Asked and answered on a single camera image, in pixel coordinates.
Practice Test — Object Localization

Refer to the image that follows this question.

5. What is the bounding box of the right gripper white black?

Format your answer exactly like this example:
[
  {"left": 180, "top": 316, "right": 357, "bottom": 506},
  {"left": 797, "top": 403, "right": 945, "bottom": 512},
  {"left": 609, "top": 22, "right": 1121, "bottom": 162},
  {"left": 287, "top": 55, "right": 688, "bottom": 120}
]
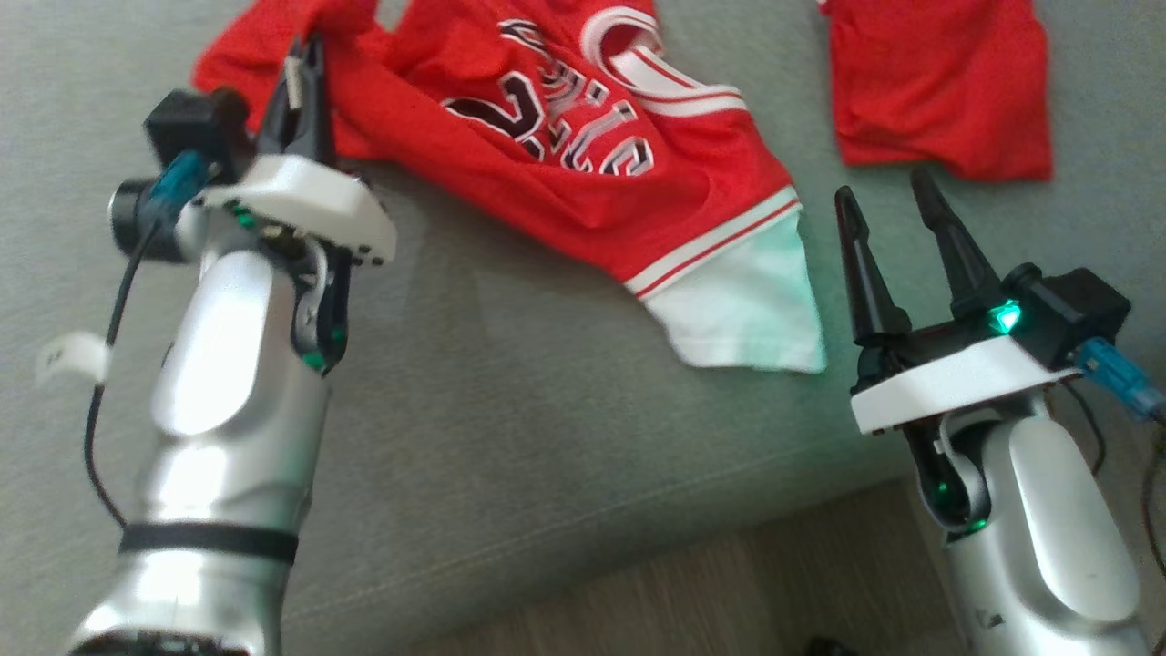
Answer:
[{"left": 834, "top": 166, "right": 1085, "bottom": 436}]

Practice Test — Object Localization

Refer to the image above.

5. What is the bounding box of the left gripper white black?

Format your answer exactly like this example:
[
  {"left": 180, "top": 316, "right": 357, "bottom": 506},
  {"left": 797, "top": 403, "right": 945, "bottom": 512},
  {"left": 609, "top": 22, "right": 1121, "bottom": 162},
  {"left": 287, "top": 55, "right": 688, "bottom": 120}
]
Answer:
[{"left": 196, "top": 36, "right": 397, "bottom": 267}]

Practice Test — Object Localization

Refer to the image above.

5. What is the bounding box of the red shorts white waistband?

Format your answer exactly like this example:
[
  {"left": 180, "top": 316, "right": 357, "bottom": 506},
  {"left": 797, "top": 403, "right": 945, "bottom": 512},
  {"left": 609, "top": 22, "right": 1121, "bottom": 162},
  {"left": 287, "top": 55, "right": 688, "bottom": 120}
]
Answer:
[{"left": 818, "top": 0, "right": 1055, "bottom": 183}]

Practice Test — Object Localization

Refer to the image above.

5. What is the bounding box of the red white basketball jersey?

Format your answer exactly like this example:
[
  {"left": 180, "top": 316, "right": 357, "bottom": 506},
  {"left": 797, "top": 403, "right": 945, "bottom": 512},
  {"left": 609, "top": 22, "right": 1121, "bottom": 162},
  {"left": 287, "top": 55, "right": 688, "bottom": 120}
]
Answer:
[{"left": 191, "top": 0, "right": 828, "bottom": 374}]

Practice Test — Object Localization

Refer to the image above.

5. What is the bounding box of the blue cable connector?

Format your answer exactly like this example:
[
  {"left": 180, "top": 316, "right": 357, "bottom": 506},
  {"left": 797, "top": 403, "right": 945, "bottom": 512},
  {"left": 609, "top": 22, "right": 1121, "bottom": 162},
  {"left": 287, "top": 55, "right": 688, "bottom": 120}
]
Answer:
[
  {"left": 150, "top": 150, "right": 215, "bottom": 220},
  {"left": 1075, "top": 337, "right": 1166, "bottom": 422}
]

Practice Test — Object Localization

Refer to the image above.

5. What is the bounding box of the white cable label tag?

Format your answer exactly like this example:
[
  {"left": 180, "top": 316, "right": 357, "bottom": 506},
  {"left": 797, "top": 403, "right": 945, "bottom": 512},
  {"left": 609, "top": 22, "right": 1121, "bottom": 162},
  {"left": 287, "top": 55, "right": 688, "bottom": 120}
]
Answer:
[{"left": 36, "top": 333, "right": 112, "bottom": 385}]

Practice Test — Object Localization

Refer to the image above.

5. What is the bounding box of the black strap band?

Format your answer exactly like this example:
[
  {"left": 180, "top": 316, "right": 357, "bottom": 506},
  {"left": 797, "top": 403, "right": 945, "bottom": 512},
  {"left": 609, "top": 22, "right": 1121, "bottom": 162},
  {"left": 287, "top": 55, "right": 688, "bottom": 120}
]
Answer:
[{"left": 118, "top": 522, "right": 299, "bottom": 564}]

